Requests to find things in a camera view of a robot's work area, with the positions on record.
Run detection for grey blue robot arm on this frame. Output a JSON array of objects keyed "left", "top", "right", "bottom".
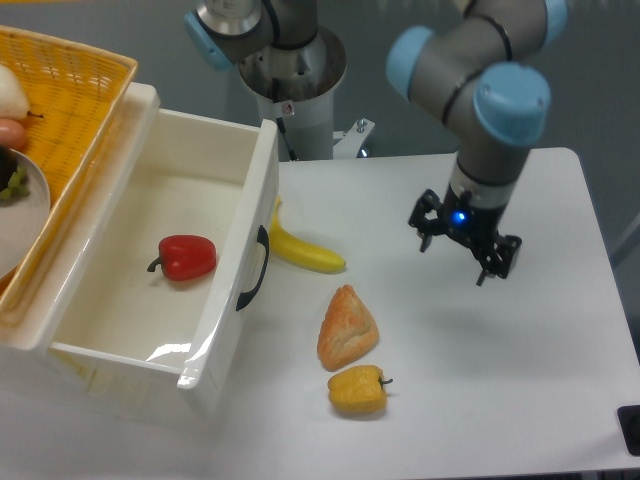
[{"left": 184, "top": 1, "right": 567, "bottom": 278}]

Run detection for red bell pepper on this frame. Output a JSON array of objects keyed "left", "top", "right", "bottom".
[{"left": 147, "top": 235, "right": 217, "bottom": 282}]

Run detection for pink sausage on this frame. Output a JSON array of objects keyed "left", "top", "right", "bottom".
[{"left": 0, "top": 119, "right": 27, "bottom": 150}]

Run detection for black cable on pedestal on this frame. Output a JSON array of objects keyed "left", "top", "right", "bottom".
[{"left": 272, "top": 74, "right": 300, "bottom": 162}]

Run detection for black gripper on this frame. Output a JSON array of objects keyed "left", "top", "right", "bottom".
[{"left": 408, "top": 187, "right": 523, "bottom": 286}]

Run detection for yellow bell pepper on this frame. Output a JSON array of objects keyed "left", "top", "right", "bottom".
[{"left": 327, "top": 365, "right": 393, "bottom": 414}]

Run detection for open upper white drawer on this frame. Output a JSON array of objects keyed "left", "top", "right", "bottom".
[{"left": 51, "top": 110, "right": 278, "bottom": 392}]

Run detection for green grapes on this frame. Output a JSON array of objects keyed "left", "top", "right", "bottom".
[{"left": 0, "top": 165, "right": 29, "bottom": 201}]

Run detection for black object at table edge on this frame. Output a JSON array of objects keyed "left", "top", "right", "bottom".
[{"left": 617, "top": 405, "right": 640, "bottom": 457}]

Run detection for white plate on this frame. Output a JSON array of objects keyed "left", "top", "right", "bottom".
[{"left": 1, "top": 151, "right": 51, "bottom": 279}]

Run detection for white pear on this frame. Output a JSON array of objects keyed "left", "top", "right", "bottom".
[{"left": 0, "top": 65, "right": 44, "bottom": 121}]

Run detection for yellow woven basket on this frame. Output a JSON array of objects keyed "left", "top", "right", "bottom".
[{"left": 1, "top": 26, "right": 138, "bottom": 325}]

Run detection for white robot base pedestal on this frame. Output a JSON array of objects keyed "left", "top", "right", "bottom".
[{"left": 239, "top": 27, "right": 375, "bottom": 161}]

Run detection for yellow banana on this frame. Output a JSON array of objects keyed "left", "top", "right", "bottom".
[{"left": 269, "top": 196, "right": 346, "bottom": 274}]

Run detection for white drawer cabinet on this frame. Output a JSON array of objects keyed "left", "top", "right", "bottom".
[{"left": 0, "top": 82, "right": 236, "bottom": 431}]

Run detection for black drawer handle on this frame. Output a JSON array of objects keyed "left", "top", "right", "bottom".
[{"left": 236, "top": 224, "right": 271, "bottom": 312}]

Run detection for triangular pastry bread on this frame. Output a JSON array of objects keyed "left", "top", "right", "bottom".
[{"left": 317, "top": 284, "right": 379, "bottom": 372}]

